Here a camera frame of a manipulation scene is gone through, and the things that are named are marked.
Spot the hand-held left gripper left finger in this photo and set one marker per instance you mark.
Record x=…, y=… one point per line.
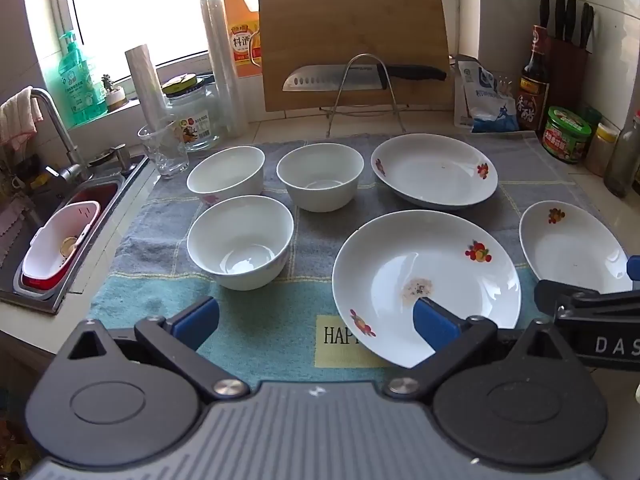
x=197, y=321

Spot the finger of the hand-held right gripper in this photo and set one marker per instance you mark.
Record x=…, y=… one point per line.
x=634, y=267
x=555, y=296

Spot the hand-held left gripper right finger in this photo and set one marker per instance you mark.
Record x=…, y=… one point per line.
x=434, y=327

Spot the white plate with fruit print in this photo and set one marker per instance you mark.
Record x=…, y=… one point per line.
x=435, y=170
x=425, y=265
x=570, y=250

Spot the white floral bowl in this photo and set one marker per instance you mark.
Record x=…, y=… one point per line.
x=320, y=172
x=227, y=172
x=240, y=240

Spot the grey and teal checked towel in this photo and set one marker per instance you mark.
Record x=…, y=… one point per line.
x=150, y=240

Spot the clear bottle with red cap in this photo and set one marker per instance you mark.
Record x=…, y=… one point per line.
x=622, y=160

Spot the yellow-capped spice jar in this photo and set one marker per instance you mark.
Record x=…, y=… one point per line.
x=601, y=152

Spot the green-lidded sauce jar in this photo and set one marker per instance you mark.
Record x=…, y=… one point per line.
x=567, y=135

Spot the green-capped spice jar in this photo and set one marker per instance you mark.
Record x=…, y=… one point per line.
x=595, y=116

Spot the red basin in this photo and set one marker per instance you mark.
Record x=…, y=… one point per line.
x=102, y=195

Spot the white strainer basket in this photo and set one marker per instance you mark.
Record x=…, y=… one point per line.
x=52, y=240

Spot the clear drinking glass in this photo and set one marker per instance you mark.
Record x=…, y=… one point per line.
x=165, y=152

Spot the steel sink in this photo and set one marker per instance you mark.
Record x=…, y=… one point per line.
x=30, y=230

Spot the glass jar with dark lid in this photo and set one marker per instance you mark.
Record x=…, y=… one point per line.
x=197, y=125

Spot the white and blue salt bag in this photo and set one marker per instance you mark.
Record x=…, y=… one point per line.
x=487, y=107

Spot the dark vinegar bottle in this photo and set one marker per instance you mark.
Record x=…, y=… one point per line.
x=532, y=95

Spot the dark red knife block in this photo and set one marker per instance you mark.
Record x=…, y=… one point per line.
x=567, y=75

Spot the short clear plastic wrap roll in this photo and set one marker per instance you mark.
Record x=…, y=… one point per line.
x=146, y=90

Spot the metal faucet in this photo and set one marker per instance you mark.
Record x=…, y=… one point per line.
x=57, y=125

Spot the small potted figurine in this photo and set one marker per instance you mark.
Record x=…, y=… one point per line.
x=114, y=94

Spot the tall clear plastic wrap roll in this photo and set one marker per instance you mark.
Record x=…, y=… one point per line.
x=222, y=70

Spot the green soap pump bottle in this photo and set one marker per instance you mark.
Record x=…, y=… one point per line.
x=80, y=90

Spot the pink dish cloth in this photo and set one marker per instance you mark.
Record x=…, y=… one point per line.
x=17, y=117

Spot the orange plastic jug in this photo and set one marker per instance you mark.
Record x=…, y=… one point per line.
x=240, y=25

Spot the wooden cutting board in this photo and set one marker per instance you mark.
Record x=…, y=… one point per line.
x=350, y=25

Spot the window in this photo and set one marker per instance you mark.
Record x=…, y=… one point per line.
x=150, y=0

